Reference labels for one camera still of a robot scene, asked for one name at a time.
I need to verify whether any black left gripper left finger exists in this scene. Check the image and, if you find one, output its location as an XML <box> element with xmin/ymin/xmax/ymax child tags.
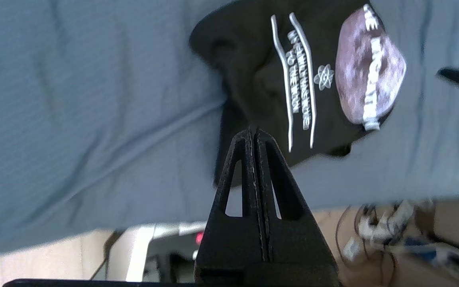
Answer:
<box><xmin>194</xmin><ymin>129</ymin><xmax>268</xmax><ymax>284</ymax></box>

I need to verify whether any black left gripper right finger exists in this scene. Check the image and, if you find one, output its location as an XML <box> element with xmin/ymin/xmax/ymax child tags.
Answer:
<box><xmin>255</xmin><ymin>128</ymin><xmax>337</xmax><ymax>264</ymax></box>

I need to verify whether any black t-shirt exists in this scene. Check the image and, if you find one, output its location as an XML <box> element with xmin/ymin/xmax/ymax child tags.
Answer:
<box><xmin>189</xmin><ymin>0</ymin><xmax>408</xmax><ymax>188</ymax></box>

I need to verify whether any white grey robot base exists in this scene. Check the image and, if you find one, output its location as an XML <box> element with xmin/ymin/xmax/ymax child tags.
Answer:
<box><xmin>108</xmin><ymin>220</ymin><xmax>215</xmax><ymax>283</ymax></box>

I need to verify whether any blue power adapter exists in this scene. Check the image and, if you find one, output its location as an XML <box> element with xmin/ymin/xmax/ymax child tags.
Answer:
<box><xmin>405</xmin><ymin>238</ymin><xmax>453</xmax><ymax>265</ymax></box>

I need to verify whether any dark thin cable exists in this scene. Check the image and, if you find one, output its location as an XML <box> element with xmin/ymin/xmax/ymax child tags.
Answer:
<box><xmin>334</xmin><ymin>203</ymin><xmax>397</xmax><ymax>287</ymax></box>

